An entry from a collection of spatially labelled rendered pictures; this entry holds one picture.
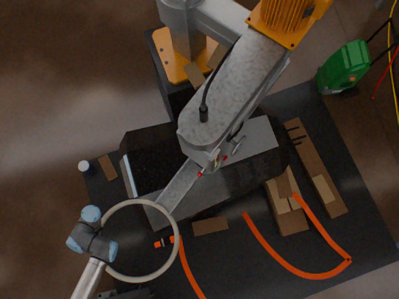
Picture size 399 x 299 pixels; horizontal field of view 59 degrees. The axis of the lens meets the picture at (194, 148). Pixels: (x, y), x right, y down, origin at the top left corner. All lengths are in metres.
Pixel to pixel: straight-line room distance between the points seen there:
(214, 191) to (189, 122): 1.02
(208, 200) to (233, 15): 1.27
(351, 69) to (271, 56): 1.58
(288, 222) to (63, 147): 2.21
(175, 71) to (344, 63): 1.44
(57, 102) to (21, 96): 0.39
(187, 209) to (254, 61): 1.27
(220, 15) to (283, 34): 0.48
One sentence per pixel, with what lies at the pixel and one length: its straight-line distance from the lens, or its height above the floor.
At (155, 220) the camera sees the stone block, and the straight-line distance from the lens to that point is 2.61.
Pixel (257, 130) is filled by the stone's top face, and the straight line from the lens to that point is 2.55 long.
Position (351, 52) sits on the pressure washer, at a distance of 3.31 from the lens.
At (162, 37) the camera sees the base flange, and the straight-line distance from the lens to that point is 2.93.
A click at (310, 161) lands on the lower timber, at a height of 0.09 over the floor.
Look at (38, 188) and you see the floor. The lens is 3.64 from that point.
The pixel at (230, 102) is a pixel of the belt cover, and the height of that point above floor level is 1.70.
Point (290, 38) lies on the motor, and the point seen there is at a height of 1.72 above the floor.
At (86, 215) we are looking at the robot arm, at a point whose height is 1.55.
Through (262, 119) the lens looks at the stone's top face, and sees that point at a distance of 2.58.
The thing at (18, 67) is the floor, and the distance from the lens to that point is 4.17.
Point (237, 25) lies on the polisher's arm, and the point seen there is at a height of 1.48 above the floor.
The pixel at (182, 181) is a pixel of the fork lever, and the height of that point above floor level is 1.05.
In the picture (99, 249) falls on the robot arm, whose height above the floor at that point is 1.58.
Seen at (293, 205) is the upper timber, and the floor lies 0.20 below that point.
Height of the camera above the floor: 3.23
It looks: 75 degrees down
